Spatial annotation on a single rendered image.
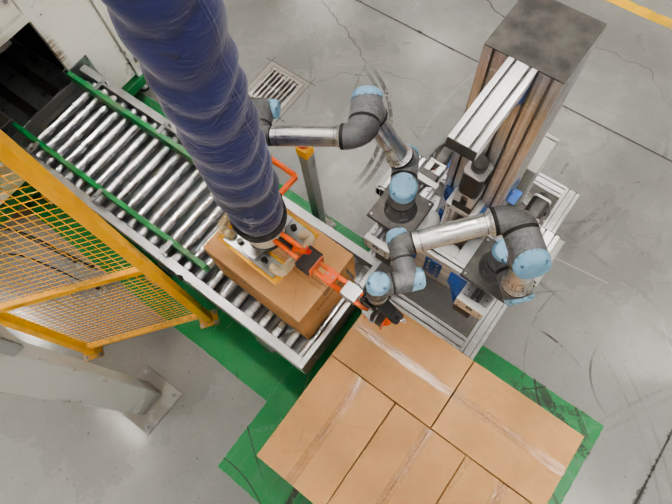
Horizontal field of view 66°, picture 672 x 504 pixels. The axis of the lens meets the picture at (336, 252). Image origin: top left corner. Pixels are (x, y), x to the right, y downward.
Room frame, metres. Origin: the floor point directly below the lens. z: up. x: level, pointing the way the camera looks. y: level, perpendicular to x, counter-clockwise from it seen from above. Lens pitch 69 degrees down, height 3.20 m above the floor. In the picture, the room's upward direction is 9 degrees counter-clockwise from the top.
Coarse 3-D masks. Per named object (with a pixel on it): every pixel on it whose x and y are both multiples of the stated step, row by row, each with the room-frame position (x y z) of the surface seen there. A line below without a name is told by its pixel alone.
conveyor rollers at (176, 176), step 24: (72, 120) 2.19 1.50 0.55; (96, 120) 2.18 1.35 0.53; (120, 120) 2.13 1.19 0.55; (144, 120) 2.11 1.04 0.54; (48, 144) 2.04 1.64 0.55; (72, 144) 2.03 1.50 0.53; (96, 144) 1.98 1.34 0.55; (120, 144) 1.96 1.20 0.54; (96, 168) 1.82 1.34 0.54; (144, 168) 1.76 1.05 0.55; (168, 168) 1.74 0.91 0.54; (120, 192) 1.62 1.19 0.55; (144, 192) 1.60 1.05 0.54; (192, 192) 1.54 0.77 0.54; (120, 216) 1.46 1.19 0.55; (144, 216) 1.45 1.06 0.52; (192, 216) 1.39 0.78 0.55; (216, 216) 1.37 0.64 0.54; (192, 240) 1.24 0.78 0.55; (192, 264) 1.10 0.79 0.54; (336, 312) 0.70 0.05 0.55; (312, 336) 0.59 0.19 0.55
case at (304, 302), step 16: (208, 240) 1.04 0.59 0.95; (320, 240) 0.94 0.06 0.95; (224, 256) 0.94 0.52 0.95; (336, 256) 0.85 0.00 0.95; (352, 256) 0.84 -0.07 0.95; (224, 272) 0.98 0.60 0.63; (240, 272) 0.85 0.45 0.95; (256, 272) 0.84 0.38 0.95; (352, 272) 0.83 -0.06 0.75; (256, 288) 0.76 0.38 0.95; (272, 288) 0.75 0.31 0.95; (288, 288) 0.74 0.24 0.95; (304, 288) 0.72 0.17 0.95; (320, 288) 0.71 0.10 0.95; (272, 304) 0.70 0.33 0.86; (288, 304) 0.66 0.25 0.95; (304, 304) 0.65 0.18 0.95; (320, 304) 0.67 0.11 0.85; (336, 304) 0.73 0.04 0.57; (288, 320) 0.65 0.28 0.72; (304, 320) 0.59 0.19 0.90; (320, 320) 0.65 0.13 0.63; (304, 336) 0.59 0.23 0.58
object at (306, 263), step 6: (306, 246) 0.79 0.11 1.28; (312, 252) 0.77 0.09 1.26; (318, 252) 0.76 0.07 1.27; (300, 258) 0.75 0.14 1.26; (306, 258) 0.75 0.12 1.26; (312, 258) 0.74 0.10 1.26; (318, 258) 0.74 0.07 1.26; (300, 264) 0.72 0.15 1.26; (306, 264) 0.72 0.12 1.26; (312, 264) 0.72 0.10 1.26; (318, 264) 0.72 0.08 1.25; (306, 270) 0.69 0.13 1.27; (312, 270) 0.69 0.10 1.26
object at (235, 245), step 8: (224, 240) 0.94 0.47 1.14; (232, 240) 0.93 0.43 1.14; (240, 240) 0.91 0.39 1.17; (232, 248) 0.89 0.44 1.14; (240, 248) 0.89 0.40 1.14; (240, 256) 0.85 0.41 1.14; (264, 256) 0.82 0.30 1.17; (272, 256) 0.83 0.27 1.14; (256, 264) 0.80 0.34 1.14; (264, 264) 0.80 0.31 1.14; (280, 264) 0.78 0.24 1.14; (264, 272) 0.76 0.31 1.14; (272, 280) 0.72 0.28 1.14
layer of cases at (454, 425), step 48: (384, 336) 0.53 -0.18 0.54; (432, 336) 0.49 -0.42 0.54; (336, 384) 0.33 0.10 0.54; (384, 384) 0.29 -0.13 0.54; (432, 384) 0.26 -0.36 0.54; (480, 384) 0.22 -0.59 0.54; (288, 432) 0.14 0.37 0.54; (336, 432) 0.11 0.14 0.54; (384, 432) 0.07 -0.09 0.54; (432, 432) 0.04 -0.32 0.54; (480, 432) 0.00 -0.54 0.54; (528, 432) -0.03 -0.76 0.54; (576, 432) -0.06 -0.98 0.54; (288, 480) -0.07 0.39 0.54; (336, 480) -0.10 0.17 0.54; (384, 480) -0.13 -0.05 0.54; (432, 480) -0.17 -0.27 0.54; (480, 480) -0.20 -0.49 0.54; (528, 480) -0.23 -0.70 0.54
